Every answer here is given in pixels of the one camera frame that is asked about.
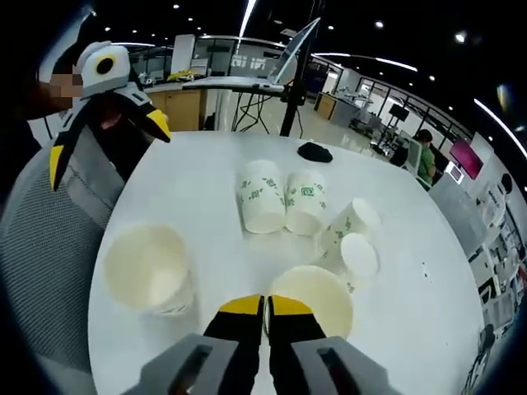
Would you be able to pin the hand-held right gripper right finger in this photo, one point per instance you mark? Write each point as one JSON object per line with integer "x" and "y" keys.
{"x": 300, "y": 349}

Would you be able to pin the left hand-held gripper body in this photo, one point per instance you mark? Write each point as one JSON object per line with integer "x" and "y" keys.
{"x": 115, "y": 78}

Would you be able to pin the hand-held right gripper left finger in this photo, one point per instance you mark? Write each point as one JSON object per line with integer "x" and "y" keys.
{"x": 230, "y": 349}

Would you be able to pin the green printed paper cup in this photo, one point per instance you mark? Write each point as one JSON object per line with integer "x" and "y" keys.
{"x": 350, "y": 218}
{"x": 306, "y": 201}
{"x": 261, "y": 197}
{"x": 358, "y": 259}
{"x": 317, "y": 296}

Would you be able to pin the stack of white paper cups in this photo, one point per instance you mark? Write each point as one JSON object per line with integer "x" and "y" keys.
{"x": 144, "y": 267}

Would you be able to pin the wooden cabinet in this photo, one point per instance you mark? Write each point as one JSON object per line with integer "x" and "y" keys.
{"x": 177, "y": 109}

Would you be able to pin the grey mesh chair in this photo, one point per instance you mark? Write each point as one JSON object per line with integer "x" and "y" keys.
{"x": 41, "y": 247}

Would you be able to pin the straight ceiling light strip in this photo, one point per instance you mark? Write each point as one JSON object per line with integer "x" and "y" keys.
{"x": 249, "y": 18}

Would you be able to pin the black tripod stand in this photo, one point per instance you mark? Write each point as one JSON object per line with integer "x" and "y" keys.
{"x": 293, "y": 103}

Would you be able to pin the open laptop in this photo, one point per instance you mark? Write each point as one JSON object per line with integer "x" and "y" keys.
{"x": 288, "y": 53}

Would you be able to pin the small black object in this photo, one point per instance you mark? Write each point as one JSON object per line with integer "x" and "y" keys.
{"x": 315, "y": 152}

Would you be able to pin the white office chair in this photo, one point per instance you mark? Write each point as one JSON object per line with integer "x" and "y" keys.
{"x": 411, "y": 154}

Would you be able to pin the small white monitor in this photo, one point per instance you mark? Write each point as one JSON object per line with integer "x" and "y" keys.
{"x": 455, "y": 172}

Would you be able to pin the pink screen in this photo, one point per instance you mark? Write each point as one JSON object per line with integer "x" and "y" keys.
{"x": 467, "y": 158}

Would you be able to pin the black monitor on stand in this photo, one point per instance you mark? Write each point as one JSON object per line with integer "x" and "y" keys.
{"x": 397, "y": 113}

